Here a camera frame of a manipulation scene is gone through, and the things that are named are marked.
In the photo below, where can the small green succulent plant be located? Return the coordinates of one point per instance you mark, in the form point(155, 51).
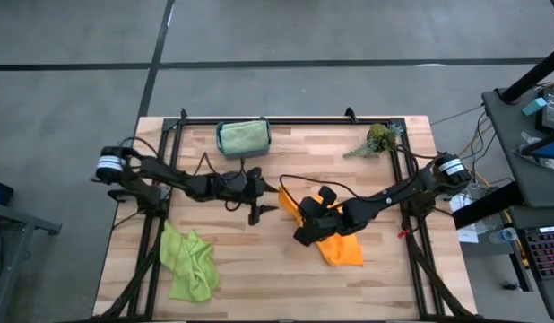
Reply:
point(380, 137)

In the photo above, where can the sage green microfiber towel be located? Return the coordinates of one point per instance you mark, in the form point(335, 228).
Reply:
point(243, 137)

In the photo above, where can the backlit black keyboard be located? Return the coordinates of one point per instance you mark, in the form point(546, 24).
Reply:
point(546, 253)

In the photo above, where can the lime green microfiber towel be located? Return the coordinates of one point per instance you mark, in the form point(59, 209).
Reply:
point(187, 269)

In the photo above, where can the grey metal table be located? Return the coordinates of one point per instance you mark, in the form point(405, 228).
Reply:
point(17, 220)

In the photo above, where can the white paper sheet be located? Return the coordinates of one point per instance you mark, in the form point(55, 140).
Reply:
point(467, 235)

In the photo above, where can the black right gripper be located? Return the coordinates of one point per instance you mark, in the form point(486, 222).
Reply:
point(331, 220)

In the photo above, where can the black diagonal pole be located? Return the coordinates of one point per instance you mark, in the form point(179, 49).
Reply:
point(532, 74)

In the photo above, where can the dark grey side desk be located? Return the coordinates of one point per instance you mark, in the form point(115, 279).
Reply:
point(528, 179)

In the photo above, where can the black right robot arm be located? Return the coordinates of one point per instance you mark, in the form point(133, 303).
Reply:
point(393, 195)

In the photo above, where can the small teal box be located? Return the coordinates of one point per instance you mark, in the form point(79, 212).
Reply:
point(534, 107)

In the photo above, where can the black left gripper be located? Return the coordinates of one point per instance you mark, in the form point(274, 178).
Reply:
point(232, 186)

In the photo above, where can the blue-grey plastic bin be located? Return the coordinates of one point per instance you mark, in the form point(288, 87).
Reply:
point(221, 154)

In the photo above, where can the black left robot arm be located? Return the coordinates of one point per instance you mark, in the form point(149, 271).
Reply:
point(169, 177)

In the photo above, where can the orange microfiber towel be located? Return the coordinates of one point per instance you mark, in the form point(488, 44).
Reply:
point(340, 251)

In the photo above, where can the clear plastic bottle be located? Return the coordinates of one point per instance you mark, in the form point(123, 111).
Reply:
point(505, 235)

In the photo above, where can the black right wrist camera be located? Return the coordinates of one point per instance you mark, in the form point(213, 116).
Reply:
point(327, 196)

